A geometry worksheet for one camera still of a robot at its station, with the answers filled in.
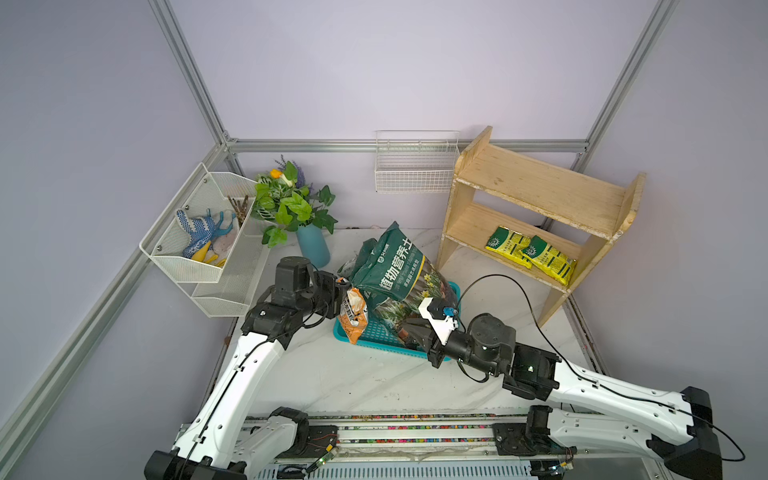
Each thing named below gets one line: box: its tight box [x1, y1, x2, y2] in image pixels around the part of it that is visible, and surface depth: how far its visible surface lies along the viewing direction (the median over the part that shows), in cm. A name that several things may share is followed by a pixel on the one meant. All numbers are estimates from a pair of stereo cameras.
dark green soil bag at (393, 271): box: [352, 221, 457, 340], surface depth 80 cm
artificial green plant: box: [252, 155, 339, 248], surface depth 85 cm
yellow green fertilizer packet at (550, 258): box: [521, 235, 577, 285], surface depth 83 cm
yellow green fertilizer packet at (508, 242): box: [485, 226, 533, 269], surface depth 88 cm
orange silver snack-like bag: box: [340, 287, 369, 345], surface depth 74 cm
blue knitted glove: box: [176, 209, 237, 259], surface depth 73 cm
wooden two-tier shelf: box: [436, 126, 646, 327], surface depth 76 cm
